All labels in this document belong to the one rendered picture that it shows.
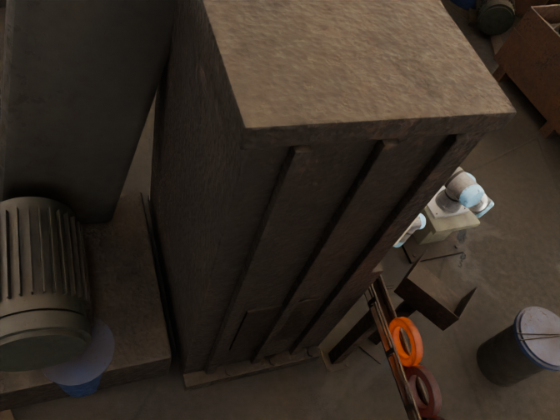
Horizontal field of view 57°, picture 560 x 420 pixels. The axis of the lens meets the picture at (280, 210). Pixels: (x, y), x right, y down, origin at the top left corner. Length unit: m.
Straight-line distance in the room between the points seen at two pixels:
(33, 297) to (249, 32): 1.23
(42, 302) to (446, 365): 2.04
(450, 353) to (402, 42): 2.06
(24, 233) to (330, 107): 1.38
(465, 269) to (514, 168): 1.11
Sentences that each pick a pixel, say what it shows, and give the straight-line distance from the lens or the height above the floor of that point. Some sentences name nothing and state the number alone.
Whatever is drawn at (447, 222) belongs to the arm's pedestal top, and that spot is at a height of 0.30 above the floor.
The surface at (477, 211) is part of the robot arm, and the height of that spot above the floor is 0.52.
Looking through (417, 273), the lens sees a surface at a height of 0.61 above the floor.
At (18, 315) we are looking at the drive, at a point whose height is 0.68.
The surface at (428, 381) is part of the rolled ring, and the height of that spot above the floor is 0.78.
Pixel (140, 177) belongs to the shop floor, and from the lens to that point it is 3.08.
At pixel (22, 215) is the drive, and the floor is 0.67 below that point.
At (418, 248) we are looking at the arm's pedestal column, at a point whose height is 0.02.
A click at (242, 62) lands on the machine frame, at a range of 1.11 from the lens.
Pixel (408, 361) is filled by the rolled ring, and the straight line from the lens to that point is 2.08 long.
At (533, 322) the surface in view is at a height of 0.43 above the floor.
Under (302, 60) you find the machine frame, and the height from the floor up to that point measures 1.76.
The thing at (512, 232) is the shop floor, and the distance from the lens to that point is 3.77.
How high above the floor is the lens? 2.45
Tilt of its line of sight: 53 degrees down
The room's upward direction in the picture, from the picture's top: 23 degrees clockwise
